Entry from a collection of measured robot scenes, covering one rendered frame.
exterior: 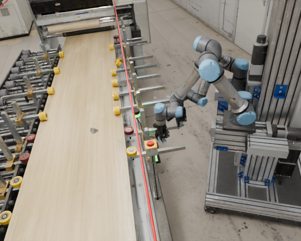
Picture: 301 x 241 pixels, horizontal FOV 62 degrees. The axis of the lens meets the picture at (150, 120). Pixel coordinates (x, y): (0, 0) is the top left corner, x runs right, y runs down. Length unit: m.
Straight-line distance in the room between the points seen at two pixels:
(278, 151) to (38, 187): 1.65
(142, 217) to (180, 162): 1.26
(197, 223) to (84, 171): 1.22
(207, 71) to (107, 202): 0.99
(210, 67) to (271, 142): 0.77
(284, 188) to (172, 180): 1.09
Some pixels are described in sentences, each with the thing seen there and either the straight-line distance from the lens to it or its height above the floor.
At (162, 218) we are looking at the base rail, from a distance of 1.80.
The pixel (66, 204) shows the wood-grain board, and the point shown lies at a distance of 1.76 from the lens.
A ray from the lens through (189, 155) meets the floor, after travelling 3.10.
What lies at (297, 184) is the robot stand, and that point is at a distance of 2.78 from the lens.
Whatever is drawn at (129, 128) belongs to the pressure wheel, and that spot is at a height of 0.91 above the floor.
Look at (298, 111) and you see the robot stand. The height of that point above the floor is 1.09.
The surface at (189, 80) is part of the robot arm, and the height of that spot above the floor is 1.41.
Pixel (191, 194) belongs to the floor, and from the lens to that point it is 2.75.
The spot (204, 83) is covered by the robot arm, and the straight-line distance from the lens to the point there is 1.94.
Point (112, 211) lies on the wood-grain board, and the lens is 1.64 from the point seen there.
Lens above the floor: 2.26
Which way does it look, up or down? 38 degrees down
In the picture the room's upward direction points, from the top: 7 degrees counter-clockwise
